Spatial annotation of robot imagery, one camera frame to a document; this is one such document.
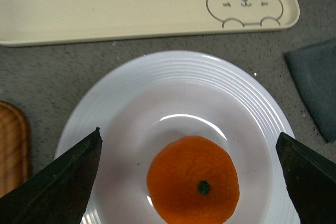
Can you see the grey-blue cloth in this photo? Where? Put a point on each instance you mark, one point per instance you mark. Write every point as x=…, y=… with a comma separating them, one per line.
x=313, y=71

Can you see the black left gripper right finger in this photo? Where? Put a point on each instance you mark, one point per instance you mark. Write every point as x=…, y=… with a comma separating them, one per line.
x=310, y=180

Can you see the white ridged plate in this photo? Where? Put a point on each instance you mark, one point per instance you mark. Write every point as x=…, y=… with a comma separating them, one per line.
x=149, y=102

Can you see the wooden serving tray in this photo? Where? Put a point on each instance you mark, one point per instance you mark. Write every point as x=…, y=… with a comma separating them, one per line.
x=16, y=165

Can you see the cream bear tray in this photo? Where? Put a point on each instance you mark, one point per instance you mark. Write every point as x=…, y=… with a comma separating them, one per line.
x=47, y=22

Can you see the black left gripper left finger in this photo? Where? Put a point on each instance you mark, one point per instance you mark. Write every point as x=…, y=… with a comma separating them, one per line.
x=60, y=192

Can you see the orange mandarin fruit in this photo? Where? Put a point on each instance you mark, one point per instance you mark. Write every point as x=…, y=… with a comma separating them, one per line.
x=193, y=180

